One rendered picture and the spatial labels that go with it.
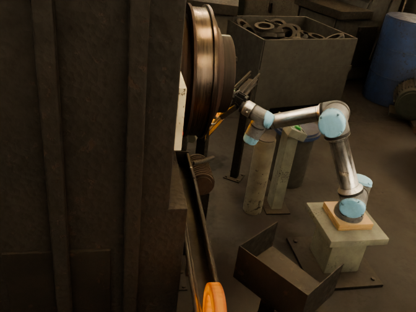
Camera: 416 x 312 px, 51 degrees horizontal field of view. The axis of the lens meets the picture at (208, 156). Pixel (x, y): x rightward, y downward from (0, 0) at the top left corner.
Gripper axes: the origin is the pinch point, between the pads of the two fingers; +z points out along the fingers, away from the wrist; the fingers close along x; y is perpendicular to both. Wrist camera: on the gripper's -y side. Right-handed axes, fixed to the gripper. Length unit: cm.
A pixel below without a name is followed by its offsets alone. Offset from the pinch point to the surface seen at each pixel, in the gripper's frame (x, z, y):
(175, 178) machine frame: 81, -25, 8
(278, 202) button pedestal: -44, -58, -66
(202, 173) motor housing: 22.5, -19.3, -28.3
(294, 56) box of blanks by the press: -185, -7, -25
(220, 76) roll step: 60, -20, 37
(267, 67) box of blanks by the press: -165, 7, -38
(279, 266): 72, -68, -8
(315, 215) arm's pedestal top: -9, -77, -37
